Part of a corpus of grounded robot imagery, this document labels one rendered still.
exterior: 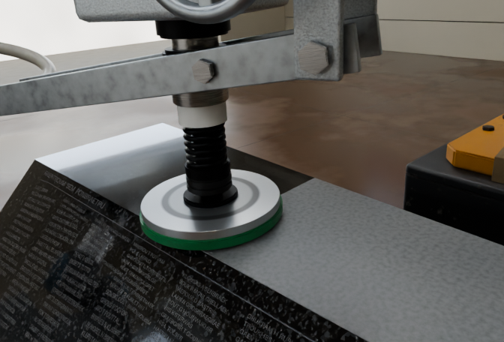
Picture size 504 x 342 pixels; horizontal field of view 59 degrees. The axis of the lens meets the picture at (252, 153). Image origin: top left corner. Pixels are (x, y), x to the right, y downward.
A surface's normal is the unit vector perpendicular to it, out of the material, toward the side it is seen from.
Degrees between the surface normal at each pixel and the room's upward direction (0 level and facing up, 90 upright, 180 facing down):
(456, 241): 0
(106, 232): 45
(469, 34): 90
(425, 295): 0
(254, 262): 0
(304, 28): 90
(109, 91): 90
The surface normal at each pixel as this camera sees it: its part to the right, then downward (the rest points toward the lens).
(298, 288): -0.06, -0.93
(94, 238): -0.53, -0.46
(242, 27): 0.60, 0.25
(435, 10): -0.80, 0.26
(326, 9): -0.44, 0.34
